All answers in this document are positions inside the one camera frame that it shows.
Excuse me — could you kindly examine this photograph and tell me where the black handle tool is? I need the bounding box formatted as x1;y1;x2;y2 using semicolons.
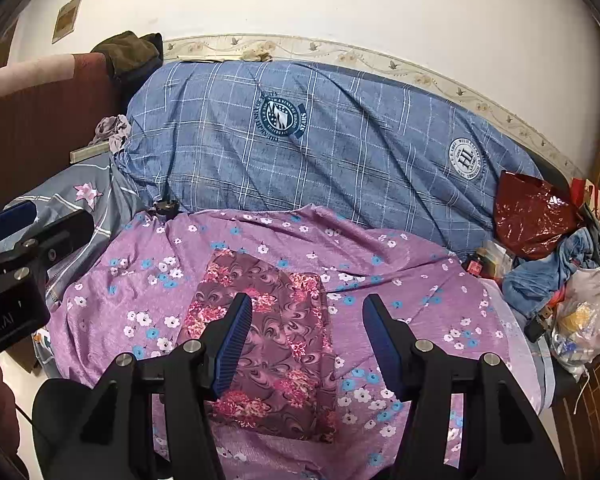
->
524;305;553;343

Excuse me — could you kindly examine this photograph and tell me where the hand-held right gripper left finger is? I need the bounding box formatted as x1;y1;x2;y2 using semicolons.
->
75;292;253;480

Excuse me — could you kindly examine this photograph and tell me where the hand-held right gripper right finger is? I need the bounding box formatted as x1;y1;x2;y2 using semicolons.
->
362;294;565;480

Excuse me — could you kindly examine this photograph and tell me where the small yellowish wall picture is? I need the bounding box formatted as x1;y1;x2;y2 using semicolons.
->
52;0;85;43

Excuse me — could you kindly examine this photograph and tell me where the blue plaid duvet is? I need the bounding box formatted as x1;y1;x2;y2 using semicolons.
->
115;59;541;261

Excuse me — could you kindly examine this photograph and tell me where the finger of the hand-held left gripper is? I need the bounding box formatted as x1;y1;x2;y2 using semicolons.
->
0;209;96;282
0;202;37;248

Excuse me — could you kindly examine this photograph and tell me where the brown bed headboard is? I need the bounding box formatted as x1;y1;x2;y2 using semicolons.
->
0;52;126;221

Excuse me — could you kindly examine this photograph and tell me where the maroon pink floral shirt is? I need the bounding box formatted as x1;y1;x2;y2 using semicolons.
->
176;249;338;443

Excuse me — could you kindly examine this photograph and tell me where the red gift bag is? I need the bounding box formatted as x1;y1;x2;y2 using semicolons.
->
570;177;600;221

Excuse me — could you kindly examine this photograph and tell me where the blue denim garment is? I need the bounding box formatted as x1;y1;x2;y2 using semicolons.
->
502;227;600;318

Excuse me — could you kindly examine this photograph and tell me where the white cable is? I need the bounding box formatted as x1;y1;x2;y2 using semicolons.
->
572;375;593;416

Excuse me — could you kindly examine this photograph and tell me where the olive green cloth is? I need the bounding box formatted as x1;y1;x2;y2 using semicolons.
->
90;31;163;81

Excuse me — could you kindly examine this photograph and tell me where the beige crumpled cloth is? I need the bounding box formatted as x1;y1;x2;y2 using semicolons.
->
242;45;276;63

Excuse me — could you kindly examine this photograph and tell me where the floral wall border strip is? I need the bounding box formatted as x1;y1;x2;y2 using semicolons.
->
162;35;586;178

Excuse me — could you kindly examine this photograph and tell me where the pale blue mattress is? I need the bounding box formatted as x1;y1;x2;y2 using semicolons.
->
480;280;556;411

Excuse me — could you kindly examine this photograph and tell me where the white green packet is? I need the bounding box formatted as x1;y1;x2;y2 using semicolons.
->
480;240;516;281

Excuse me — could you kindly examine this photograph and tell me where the red plastic bag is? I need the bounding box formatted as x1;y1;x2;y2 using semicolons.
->
495;170;583;261

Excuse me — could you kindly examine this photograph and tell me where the small lilac grey cloth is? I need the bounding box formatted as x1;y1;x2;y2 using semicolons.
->
91;114;132;153

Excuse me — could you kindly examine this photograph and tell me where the clear plastic bag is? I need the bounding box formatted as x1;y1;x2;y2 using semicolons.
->
550;266;600;366

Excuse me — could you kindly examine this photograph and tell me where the purple floral bed sheet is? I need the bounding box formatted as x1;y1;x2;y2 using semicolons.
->
45;204;543;480

